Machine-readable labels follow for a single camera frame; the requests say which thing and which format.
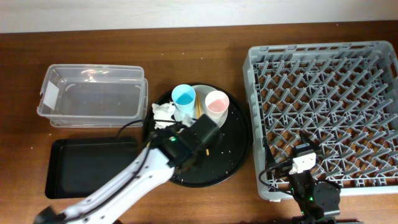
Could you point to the pink plastic cup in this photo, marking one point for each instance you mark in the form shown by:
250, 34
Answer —
216, 103

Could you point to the grey dishwasher rack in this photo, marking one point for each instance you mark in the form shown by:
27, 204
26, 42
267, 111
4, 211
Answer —
343, 95

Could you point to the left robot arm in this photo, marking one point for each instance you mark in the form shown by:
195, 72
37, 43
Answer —
148, 171

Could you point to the blue plastic cup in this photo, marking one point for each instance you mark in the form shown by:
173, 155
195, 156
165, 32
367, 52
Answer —
184, 97

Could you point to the white napkin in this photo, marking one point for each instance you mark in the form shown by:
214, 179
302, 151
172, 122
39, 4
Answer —
163, 114

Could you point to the round black tray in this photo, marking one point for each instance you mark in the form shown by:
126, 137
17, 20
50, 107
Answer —
226, 156

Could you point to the clear plastic bin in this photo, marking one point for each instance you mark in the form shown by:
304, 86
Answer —
93, 96

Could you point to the wooden chopstick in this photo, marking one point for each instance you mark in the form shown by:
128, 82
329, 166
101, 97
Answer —
197, 105
200, 105

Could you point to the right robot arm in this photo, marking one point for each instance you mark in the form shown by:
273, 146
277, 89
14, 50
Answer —
318, 200

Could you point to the black rectangular tray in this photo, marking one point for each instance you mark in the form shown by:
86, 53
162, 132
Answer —
79, 167

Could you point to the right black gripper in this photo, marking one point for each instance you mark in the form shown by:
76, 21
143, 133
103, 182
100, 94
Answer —
300, 149

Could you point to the grey round plate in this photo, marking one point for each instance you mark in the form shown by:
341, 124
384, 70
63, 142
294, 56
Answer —
203, 91

